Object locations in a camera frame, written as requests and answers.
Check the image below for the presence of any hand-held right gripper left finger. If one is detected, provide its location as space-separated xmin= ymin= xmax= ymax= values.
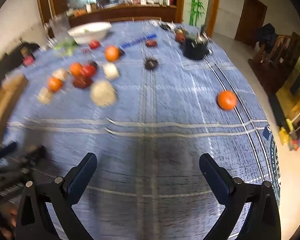
xmin=14 ymin=152 xmax=98 ymax=240

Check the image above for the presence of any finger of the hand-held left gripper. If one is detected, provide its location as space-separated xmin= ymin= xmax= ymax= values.
xmin=16 ymin=145 xmax=47 ymax=167
xmin=0 ymin=142 xmax=17 ymax=165

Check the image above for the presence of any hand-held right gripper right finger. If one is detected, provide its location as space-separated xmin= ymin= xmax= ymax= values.
xmin=199 ymin=153 xmax=282 ymax=240

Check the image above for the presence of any cardboard tray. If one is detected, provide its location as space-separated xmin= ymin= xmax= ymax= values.
xmin=0 ymin=74 xmax=29 ymax=145

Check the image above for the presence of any orange mandarin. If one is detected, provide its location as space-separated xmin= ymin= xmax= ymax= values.
xmin=217 ymin=90 xmax=238 ymax=110
xmin=47 ymin=77 xmax=63 ymax=92
xmin=104 ymin=45 xmax=120 ymax=62
xmin=69 ymin=62 xmax=83 ymax=77

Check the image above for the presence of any large beige round cake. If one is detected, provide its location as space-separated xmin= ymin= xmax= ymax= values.
xmin=90 ymin=79 xmax=117 ymax=107

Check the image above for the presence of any dark round date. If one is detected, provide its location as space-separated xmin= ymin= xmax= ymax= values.
xmin=144 ymin=58 xmax=158 ymax=70

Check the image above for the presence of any person's left hand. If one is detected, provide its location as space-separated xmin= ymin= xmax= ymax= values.
xmin=0 ymin=204 xmax=18 ymax=240

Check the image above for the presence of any blue plaid blanket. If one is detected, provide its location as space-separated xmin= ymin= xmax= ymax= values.
xmin=1 ymin=20 xmax=282 ymax=240

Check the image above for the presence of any dark jar with pink label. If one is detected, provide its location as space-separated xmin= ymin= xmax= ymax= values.
xmin=21 ymin=47 xmax=35 ymax=67

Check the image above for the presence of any green vegetable leaf with stem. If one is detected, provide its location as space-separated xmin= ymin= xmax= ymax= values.
xmin=53 ymin=39 xmax=78 ymax=50

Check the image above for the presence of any clear glass pitcher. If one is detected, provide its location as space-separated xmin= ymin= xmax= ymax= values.
xmin=49 ymin=15 xmax=70 ymax=42

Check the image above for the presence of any white bowl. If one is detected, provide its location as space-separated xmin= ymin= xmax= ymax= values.
xmin=67 ymin=22 xmax=112 ymax=45

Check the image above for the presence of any blue pen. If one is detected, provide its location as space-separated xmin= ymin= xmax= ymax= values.
xmin=120 ymin=32 xmax=157 ymax=48

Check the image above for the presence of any wooden chair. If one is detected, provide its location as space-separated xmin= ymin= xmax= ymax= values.
xmin=249 ymin=31 xmax=300 ymax=90

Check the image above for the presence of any dark bag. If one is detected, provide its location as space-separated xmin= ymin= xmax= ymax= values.
xmin=255 ymin=23 xmax=278 ymax=47

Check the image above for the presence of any bunch of keys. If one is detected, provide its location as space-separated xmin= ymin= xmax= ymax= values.
xmin=160 ymin=22 xmax=177 ymax=32

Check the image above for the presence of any brown wooden door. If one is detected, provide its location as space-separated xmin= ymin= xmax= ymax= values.
xmin=234 ymin=0 xmax=267 ymax=46

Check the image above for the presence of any wooden cabinet counter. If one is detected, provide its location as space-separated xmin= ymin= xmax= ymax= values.
xmin=36 ymin=0 xmax=187 ymax=28

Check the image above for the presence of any bamboo wall decoration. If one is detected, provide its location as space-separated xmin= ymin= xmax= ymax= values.
xmin=189 ymin=0 xmax=209 ymax=27

